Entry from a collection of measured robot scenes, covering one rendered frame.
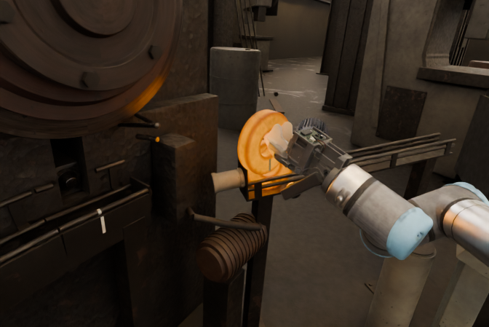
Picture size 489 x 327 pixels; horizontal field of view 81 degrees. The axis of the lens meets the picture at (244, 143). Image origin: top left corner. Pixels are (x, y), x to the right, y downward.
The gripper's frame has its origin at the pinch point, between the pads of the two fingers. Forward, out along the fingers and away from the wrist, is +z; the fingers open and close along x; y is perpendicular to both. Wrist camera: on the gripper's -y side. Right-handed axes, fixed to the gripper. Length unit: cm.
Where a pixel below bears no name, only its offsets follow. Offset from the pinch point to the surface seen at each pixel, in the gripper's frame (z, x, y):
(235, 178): 4.9, 0.0, -18.2
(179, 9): 23.3, 13.4, 20.3
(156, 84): 17.8, 20.1, 6.1
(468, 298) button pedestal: -56, -40, -28
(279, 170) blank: 0.3, -13.3, -15.9
